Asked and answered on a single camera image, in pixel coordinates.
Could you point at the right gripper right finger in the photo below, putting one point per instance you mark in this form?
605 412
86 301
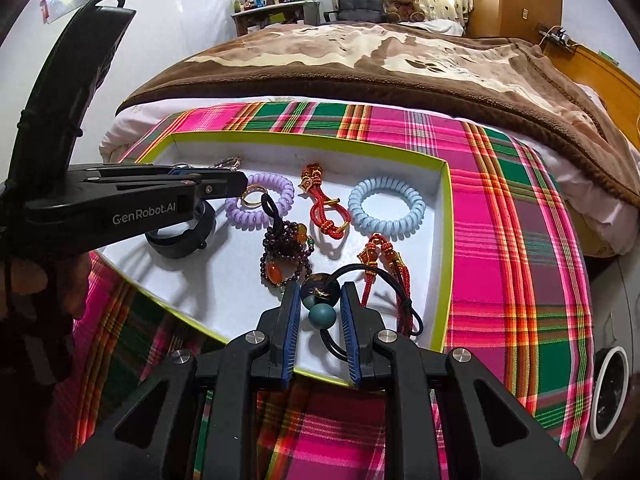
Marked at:
446 414

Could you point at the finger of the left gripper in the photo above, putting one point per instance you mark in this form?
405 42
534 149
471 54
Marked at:
214 182

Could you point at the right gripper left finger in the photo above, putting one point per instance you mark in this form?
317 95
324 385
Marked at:
193 416

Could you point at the black wristband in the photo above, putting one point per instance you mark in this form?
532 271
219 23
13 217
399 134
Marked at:
190 240

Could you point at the black cord teal bead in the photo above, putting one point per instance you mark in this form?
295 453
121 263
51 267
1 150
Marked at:
377 357

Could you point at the red cord tassel charm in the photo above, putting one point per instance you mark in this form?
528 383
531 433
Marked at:
380 259

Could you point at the red knot cord charm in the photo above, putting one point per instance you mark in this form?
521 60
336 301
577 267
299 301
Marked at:
311 184

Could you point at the cluttered wooden desk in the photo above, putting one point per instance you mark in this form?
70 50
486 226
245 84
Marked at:
251 15

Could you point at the black bin white rim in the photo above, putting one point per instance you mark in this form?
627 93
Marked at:
611 382

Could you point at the white nightstand drawers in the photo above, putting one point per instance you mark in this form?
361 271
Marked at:
615 309

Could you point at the dark grey chair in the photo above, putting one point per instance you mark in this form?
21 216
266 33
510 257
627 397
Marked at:
370 11

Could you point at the brown teddy bear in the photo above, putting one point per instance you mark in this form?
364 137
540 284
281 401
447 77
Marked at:
398 11

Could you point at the white pillow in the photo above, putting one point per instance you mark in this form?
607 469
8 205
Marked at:
440 26

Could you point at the brown fleece blanket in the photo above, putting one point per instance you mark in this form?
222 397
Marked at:
503 82

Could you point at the wooden headboard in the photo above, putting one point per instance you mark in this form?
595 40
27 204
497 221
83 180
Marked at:
618 91

